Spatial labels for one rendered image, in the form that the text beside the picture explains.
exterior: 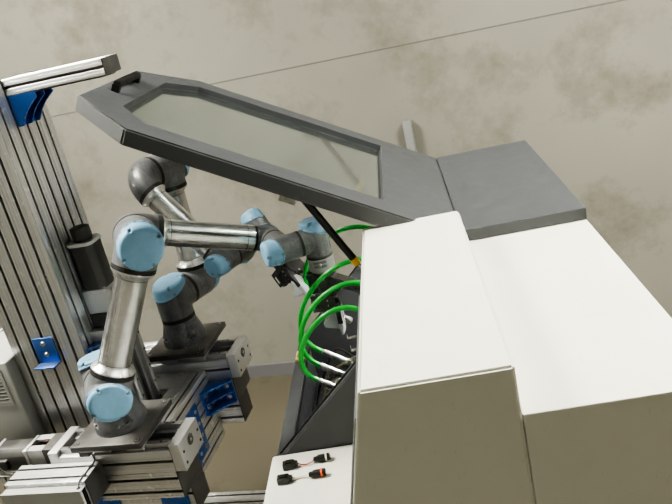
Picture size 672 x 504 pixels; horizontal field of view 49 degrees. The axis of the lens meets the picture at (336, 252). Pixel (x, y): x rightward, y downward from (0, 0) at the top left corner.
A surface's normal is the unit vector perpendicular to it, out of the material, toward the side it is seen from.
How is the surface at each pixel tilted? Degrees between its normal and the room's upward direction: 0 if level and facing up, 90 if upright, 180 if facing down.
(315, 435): 90
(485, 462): 90
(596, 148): 90
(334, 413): 90
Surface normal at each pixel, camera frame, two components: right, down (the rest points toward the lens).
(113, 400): 0.33, 0.37
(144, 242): 0.39, 0.12
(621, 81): -0.19, 0.38
